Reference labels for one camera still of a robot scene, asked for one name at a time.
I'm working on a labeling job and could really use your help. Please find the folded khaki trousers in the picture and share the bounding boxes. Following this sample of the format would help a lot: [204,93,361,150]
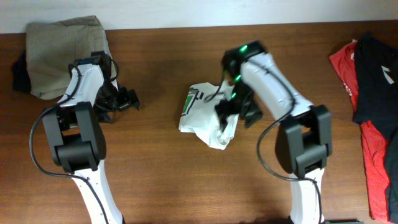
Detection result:
[26,16,111,100]

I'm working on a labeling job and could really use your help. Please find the red garment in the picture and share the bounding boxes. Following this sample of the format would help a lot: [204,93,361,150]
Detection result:
[329,39,390,223]

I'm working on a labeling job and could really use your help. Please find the white printed t-shirt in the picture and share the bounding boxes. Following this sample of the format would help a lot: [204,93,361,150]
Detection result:
[178,81,238,150]

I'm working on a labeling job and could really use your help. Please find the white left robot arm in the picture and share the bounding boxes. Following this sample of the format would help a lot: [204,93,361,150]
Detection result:
[40,51,140,223]

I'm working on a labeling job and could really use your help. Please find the folded black garment under trousers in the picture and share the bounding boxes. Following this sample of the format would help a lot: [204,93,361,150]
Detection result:
[11,51,32,93]

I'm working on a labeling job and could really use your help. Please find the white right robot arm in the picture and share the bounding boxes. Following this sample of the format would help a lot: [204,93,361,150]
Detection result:
[215,40,332,223]

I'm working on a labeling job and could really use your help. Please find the black t-shirt with white mark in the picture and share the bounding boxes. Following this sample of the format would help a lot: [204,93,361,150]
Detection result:
[353,32,397,223]

